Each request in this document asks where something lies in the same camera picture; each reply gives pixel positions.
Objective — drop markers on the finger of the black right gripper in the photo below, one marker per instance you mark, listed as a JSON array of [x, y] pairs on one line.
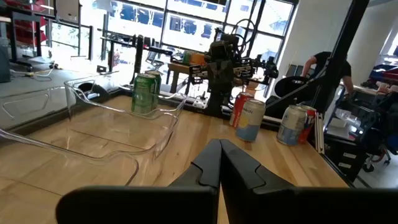
[[214, 79], [227, 79]]

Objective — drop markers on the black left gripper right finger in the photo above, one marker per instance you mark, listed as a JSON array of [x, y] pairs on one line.
[[311, 205]]

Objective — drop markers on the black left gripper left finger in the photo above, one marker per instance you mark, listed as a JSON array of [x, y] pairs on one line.
[[140, 205]]

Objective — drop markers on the red Fanta soda can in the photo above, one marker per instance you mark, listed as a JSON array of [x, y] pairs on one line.
[[309, 124], [237, 109]]

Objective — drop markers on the green Sprite soda can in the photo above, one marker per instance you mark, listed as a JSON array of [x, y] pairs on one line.
[[158, 90], [143, 93]]

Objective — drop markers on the blue and white soda can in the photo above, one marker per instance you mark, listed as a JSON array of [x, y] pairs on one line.
[[250, 121], [290, 124]]

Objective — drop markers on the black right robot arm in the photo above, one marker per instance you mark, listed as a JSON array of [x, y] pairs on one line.
[[217, 104]]

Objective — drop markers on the orange box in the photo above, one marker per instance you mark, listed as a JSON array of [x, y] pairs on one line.
[[198, 59]]

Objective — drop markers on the green box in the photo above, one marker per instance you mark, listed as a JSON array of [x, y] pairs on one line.
[[186, 58]]

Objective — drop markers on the wooden background table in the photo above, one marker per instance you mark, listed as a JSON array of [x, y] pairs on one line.
[[178, 68]]

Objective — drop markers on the silver metal mounting plate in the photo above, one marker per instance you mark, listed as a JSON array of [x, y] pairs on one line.
[[199, 102]]

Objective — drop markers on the large black-framed window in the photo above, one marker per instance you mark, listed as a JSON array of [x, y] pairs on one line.
[[192, 31]]

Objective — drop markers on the black office chair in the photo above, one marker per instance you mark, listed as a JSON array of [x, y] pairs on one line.
[[289, 85], [154, 62]]

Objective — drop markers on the clear plastic bin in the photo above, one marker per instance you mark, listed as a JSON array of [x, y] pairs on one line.
[[102, 140], [93, 90], [168, 107]]

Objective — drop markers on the black tool cart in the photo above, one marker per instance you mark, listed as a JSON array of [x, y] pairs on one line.
[[345, 155]]

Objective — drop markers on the black floor stand pole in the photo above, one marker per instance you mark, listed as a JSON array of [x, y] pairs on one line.
[[139, 59]]

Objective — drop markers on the silver aluminium extrusion bar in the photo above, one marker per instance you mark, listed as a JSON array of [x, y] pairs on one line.
[[319, 133]]

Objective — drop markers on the person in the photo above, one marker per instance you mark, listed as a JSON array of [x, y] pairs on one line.
[[323, 60]]

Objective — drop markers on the red storage rack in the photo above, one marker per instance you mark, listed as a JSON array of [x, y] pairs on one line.
[[28, 34]]

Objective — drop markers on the dark grey box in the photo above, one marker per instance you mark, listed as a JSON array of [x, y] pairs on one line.
[[4, 65]]

